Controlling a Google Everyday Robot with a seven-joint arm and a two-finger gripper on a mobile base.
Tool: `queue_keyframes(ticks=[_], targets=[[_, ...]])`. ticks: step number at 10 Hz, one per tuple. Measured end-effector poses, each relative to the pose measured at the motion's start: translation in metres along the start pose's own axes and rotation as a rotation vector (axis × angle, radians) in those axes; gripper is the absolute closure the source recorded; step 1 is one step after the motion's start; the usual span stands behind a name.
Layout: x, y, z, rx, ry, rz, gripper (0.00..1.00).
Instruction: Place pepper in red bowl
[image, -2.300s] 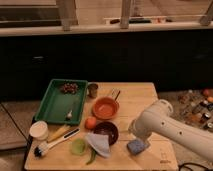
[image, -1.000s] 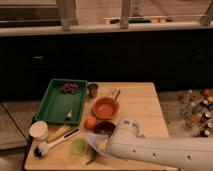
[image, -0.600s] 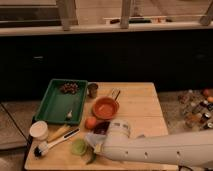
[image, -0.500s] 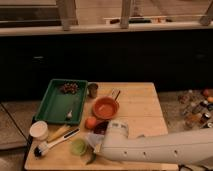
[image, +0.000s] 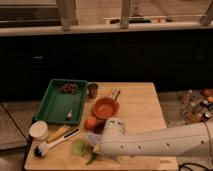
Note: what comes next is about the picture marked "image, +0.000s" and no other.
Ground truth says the white dish brush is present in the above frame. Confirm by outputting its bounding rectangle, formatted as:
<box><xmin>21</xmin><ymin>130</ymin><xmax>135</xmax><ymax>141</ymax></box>
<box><xmin>34</xmin><ymin>128</ymin><xmax>80</xmax><ymax>158</ymax></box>

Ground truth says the green plastic tray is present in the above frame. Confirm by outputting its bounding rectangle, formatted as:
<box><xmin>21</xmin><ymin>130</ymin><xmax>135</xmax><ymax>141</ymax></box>
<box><xmin>35</xmin><ymin>79</ymin><xmax>88</xmax><ymax>125</ymax></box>

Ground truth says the small metal cup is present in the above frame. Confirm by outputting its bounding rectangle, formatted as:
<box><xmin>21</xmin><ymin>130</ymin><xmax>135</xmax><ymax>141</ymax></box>
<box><xmin>88</xmin><ymin>83</ymin><xmax>98</xmax><ymax>98</ymax></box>

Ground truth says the garlic bulb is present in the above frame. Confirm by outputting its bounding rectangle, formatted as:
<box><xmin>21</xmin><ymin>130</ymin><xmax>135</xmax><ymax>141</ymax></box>
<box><xmin>65</xmin><ymin>110</ymin><xmax>73</xmax><ymax>120</ymax></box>

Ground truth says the green pepper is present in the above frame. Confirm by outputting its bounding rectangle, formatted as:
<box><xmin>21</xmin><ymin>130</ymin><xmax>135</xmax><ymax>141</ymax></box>
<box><xmin>86</xmin><ymin>152</ymin><xmax>97</xmax><ymax>165</ymax></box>

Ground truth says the yellow corn cob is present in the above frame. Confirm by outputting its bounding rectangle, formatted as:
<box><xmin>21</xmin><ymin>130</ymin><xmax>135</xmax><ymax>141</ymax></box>
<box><xmin>47</xmin><ymin>125</ymin><xmax>70</xmax><ymax>142</ymax></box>

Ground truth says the orange tomato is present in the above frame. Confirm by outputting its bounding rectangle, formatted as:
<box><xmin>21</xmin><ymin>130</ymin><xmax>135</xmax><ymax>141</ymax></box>
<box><xmin>85</xmin><ymin>116</ymin><xmax>97</xmax><ymax>130</ymax></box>

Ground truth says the spice bottle with dark cap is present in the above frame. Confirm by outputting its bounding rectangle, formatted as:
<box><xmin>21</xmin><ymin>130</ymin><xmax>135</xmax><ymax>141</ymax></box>
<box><xmin>200</xmin><ymin>112</ymin><xmax>212</xmax><ymax>122</ymax></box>

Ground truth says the bunch of dark grapes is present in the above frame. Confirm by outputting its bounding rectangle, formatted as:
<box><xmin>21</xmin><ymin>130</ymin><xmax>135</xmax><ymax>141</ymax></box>
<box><xmin>60</xmin><ymin>83</ymin><xmax>78</xmax><ymax>94</ymax></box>

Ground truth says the black cable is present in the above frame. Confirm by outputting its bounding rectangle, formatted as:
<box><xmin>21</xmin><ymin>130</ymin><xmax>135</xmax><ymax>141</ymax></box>
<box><xmin>177</xmin><ymin>162</ymin><xmax>210</xmax><ymax>171</ymax></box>

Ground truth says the orange pan with handle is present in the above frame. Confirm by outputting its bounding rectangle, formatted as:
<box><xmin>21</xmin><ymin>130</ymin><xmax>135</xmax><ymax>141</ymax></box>
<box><xmin>92</xmin><ymin>89</ymin><xmax>121</xmax><ymax>120</ymax></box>

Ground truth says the white cup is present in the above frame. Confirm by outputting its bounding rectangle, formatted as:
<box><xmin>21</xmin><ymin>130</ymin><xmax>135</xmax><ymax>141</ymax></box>
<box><xmin>29</xmin><ymin>121</ymin><xmax>49</xmax><ymax>140</ymax></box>

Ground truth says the dark red bowl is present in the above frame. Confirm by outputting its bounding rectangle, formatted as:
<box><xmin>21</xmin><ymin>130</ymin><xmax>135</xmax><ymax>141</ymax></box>
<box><xmin>93</xmin><ymin>122</ymin><xmax>105</xmax><ymax>134</ymax></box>

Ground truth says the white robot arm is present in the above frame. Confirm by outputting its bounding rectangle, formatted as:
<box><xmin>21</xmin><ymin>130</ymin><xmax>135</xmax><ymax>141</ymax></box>
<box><xmin>86</xmin><ymin>117</ymin><xmax>213</xmax><ymax>158</ymax></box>

